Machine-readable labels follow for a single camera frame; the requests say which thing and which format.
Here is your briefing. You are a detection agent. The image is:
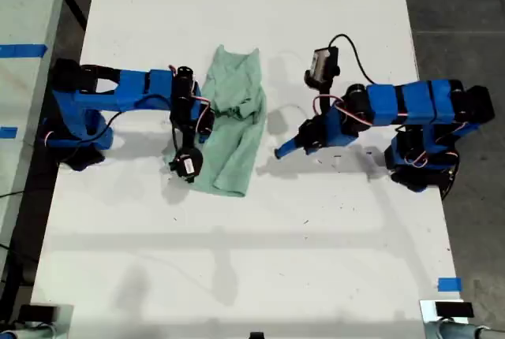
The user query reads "pale green T-shirt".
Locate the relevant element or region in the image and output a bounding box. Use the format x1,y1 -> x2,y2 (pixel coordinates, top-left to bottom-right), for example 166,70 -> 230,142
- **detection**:
163,43 -> 268,198

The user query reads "long blue tape strip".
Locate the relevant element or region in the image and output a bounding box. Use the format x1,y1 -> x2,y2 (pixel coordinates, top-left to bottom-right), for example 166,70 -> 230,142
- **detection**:
0,43 -> 49,58

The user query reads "square blue tape patch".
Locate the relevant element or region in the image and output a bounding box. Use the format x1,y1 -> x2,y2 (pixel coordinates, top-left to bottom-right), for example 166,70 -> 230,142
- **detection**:
437,277 -> 462,292

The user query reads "small black box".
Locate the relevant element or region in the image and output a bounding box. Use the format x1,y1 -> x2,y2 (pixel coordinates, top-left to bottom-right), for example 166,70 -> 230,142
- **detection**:
435,301 -> 474,319
18,304 -> 56,322

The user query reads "pale grey tube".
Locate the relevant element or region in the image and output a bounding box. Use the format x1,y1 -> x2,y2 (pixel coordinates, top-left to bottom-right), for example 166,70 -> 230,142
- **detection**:
0,323 -> 56,339
424,319 -> 492,339

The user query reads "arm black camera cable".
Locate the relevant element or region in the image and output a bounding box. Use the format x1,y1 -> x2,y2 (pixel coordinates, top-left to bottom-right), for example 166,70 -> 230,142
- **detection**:
73,93 -> 178,155
329,33 -> 376,86

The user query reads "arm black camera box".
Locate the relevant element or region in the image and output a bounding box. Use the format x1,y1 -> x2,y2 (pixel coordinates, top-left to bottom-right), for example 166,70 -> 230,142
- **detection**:
168,147 -> 205,183
303,45 -> 341,91

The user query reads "black arm base cable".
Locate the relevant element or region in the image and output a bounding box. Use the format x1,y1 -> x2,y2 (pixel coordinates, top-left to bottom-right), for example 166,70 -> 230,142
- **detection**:
440,165 -> 461,201

